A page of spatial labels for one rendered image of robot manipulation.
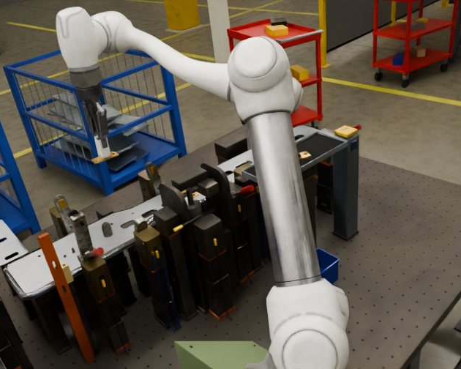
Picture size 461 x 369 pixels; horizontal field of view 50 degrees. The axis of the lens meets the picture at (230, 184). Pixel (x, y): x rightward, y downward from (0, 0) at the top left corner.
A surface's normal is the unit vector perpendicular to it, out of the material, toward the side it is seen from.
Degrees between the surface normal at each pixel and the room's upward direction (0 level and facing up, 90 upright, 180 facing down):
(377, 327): 0
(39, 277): 0
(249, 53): 48
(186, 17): 90
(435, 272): 0
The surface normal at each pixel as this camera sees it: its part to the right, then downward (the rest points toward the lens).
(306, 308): -0.12, -0.33
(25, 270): -0.11, -0.86
